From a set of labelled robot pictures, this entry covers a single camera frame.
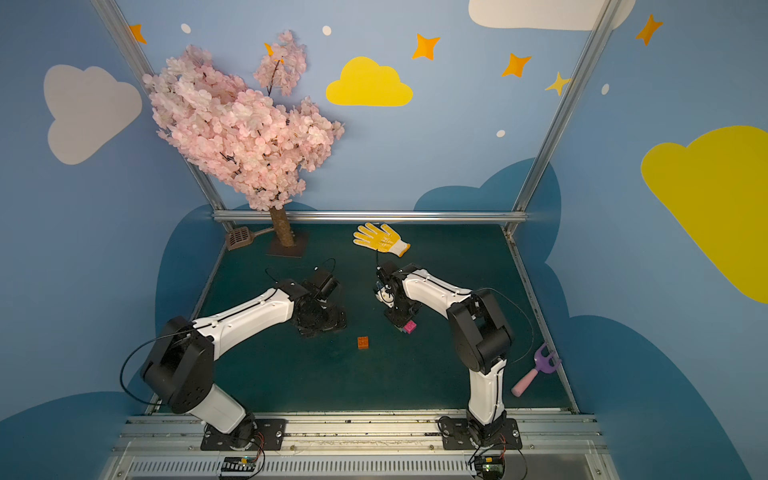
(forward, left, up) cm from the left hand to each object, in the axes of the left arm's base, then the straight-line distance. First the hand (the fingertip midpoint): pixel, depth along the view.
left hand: (336, 324), depth 87 cm
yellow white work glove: (+41, -13, -8) cm, 44 cm away
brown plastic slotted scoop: (+38, +43, -5) cm, 57 cm away
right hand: (+5, -21, -4) cm, 22 cm away
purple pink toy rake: (-7, -62, -5) cm, 63 cm away
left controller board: (-34, +21, -9) cm, 41 cm away
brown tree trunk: (+35, +23, +5) cm, 43 cm away
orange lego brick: (-3, -8, -5) cm, 10 cm away
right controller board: (-33, -42, -9) cm, 54 cm away
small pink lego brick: (0, -22, -1) cm, 22 cm away
